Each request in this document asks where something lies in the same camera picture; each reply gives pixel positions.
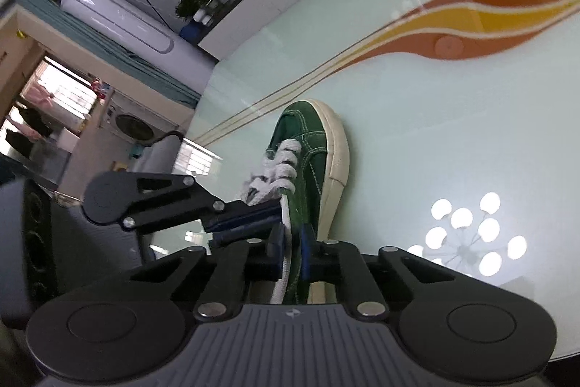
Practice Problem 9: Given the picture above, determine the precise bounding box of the white shoelace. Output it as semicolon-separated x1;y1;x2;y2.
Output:
237;137;303;306

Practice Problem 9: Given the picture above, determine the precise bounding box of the green canvas sneaker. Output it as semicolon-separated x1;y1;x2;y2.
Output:
266;100;350;304

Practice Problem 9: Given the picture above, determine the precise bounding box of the washing machine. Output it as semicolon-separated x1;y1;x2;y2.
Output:
100;91;178;144

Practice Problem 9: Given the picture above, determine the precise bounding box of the white standing air conditioner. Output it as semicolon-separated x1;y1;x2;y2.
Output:
60;0;213;93

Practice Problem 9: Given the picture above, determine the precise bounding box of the potted plant in white pot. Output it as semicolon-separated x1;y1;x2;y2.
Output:
174;0;213;22

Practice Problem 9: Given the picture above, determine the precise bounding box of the teal curtain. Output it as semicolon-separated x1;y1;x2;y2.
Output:
14;0;200;109

